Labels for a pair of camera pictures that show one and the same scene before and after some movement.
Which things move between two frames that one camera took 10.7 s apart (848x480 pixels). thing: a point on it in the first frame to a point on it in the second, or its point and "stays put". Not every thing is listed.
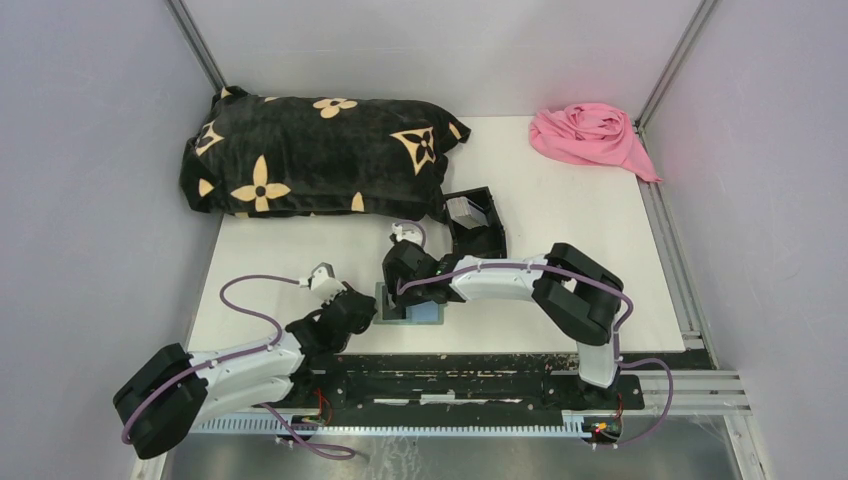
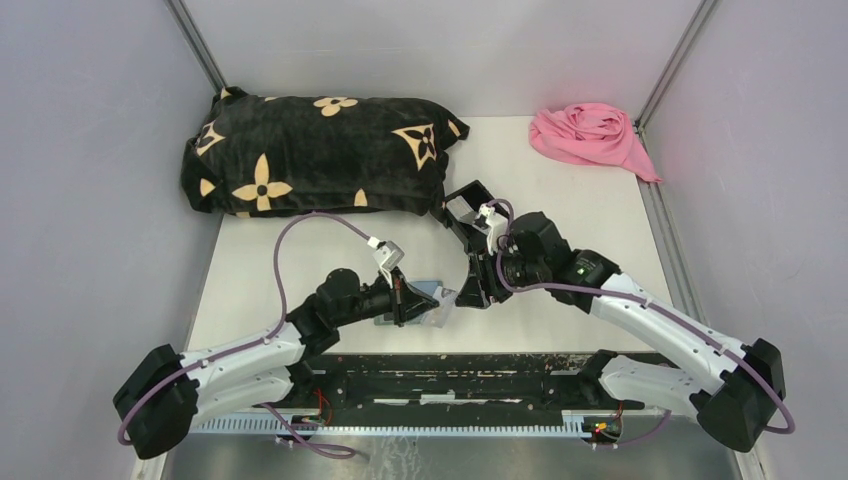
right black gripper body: [409, 297] to [484, 265]
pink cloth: [592, 133] stays put
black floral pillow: [302, 156] stays put
